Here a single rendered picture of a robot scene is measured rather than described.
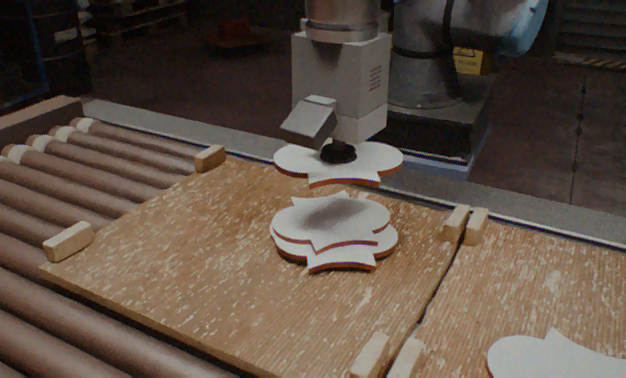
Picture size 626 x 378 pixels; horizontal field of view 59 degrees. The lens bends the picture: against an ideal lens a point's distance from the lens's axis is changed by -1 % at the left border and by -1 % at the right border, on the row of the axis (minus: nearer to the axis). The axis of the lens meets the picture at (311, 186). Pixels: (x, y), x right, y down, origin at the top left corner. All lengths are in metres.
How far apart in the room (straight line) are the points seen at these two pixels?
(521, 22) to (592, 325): 0.52
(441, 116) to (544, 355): 0.58
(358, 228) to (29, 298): 0.38
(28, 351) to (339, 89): 0.41
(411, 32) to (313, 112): 0.52
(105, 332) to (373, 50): 0.40
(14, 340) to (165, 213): 0.24
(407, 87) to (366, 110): 0.50
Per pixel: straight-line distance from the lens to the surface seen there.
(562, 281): 0.68
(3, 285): 0.74
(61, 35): 4.30
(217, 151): 0.87
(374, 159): 0.63
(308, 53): 0.58
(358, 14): 0.55
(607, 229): 0.85
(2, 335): 0.67
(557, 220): 0.84
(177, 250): 0.69
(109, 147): 1.05
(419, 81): 1.07
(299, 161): 0.62
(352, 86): 0.56
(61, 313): 0.66
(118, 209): 0.84
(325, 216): 0.69
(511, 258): 0.70
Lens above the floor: 1.32
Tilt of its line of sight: 28 degrees down
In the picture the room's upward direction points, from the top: straight up
